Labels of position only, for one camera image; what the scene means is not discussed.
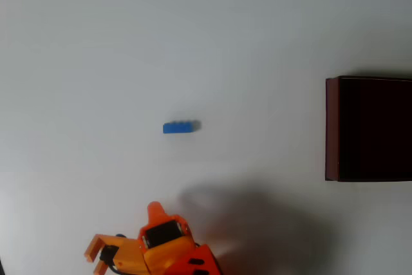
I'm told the orange camera mount bracket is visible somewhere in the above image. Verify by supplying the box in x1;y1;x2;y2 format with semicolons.
84;233;149;275

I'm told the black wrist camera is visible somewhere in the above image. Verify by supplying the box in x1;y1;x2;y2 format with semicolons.
99;245;118;265

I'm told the blue lego brick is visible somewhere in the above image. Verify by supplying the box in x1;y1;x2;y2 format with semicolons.
162;120;201;135

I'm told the dark red box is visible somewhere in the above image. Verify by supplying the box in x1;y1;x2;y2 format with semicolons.
324;75;412;182

